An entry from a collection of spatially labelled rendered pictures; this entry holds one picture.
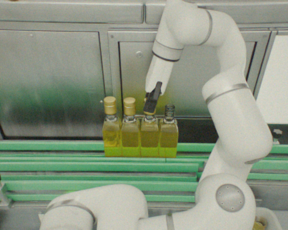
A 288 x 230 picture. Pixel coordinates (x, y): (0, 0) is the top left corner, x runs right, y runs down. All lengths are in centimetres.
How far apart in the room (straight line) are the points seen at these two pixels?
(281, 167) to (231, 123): 49
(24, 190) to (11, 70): 39
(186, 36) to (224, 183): 29
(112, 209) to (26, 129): 70
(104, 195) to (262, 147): 30
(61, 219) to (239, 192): 30
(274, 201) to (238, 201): 61
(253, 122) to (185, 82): 43
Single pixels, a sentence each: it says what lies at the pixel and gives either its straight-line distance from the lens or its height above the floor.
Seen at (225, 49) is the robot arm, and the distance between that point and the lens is 63.
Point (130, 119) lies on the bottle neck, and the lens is 77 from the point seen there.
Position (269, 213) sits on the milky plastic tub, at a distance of 95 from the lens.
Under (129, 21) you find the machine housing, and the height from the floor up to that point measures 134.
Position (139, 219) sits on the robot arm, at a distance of 51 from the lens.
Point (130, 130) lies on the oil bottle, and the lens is 78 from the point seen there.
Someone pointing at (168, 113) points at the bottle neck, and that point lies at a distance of 76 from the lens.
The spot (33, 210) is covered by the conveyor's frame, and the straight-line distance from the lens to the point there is 91.
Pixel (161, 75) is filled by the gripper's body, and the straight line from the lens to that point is 66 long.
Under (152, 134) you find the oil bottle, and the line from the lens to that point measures 79.
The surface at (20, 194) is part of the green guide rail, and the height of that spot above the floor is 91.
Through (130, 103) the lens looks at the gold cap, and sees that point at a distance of 74.
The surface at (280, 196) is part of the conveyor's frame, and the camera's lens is 103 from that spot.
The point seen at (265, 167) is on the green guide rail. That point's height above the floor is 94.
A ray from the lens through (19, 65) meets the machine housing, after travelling 98.
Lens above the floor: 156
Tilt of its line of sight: 35 degrees down
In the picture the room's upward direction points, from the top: straight up
